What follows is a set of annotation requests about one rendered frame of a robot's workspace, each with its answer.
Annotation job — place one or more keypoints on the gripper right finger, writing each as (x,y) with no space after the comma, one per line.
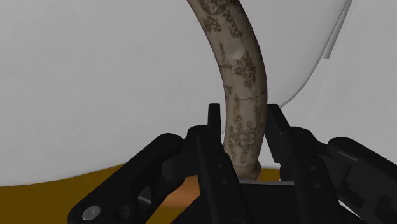
(310,161)

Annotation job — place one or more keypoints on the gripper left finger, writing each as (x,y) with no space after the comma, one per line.
(214,173)

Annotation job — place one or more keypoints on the carved beige horn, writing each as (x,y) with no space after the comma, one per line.
(242,77)

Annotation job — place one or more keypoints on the white toilet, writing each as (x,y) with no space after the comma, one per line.
(108,86)

